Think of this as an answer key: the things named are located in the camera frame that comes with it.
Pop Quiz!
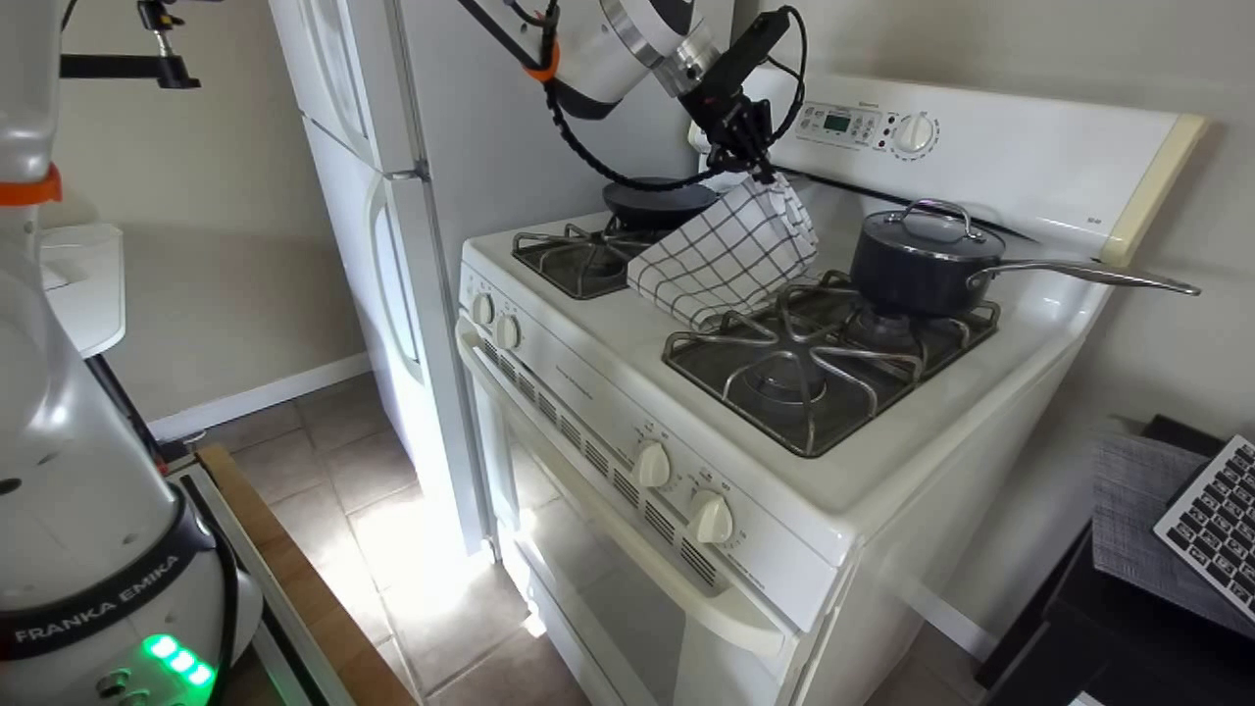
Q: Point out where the white oven timer dial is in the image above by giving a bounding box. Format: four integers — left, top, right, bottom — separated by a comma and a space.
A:
893, 111, 944, 166

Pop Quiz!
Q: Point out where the white refrigerator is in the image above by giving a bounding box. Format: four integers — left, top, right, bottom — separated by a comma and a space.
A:
265, 0, 737, 557

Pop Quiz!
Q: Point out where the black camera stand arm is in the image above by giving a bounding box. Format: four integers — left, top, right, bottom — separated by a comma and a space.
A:
55, 0, 209, 93

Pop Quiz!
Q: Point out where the black desk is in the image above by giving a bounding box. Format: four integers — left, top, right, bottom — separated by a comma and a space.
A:
978, 411, 1255, 706

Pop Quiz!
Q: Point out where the dark frying pan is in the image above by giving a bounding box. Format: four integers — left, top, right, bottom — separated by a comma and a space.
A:
601, 171, 731, 245

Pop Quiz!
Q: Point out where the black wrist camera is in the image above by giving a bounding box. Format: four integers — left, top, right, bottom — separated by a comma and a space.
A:
677, 8, 799, 127

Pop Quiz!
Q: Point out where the white oven door handle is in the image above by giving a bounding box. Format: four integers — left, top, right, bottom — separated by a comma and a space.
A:
450, 319, 804, 660

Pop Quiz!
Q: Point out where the white keyboard with dark keys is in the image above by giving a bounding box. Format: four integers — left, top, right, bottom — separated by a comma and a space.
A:
1151, 432, 1255, 623

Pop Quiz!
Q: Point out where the grey desk mat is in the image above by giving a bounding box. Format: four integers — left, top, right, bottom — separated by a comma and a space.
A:
1092, 428, 1255, 642

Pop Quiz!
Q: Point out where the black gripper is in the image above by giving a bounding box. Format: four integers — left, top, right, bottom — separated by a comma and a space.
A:
696, 85, 784, 188

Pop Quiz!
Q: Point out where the white gas stove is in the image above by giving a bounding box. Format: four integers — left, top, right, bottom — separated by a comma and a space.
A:
450, 60, 1207, 706

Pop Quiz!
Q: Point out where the wooden board edge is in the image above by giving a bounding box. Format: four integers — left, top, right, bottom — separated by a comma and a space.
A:
194, 445, 420, 706

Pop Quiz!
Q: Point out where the black burner grate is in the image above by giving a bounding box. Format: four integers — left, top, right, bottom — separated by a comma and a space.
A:
510, 211, 682, 301
659, 268, 1005, 464

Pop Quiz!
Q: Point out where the white checked tea towel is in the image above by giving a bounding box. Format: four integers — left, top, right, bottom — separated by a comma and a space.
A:
622, 171, 825, 331

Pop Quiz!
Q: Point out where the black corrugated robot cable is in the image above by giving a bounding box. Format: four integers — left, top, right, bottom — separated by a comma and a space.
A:
455, 0, 816, 196

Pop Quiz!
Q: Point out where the black saucepan with lid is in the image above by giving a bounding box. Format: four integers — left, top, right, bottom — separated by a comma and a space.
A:
849, 205, 1203, 322

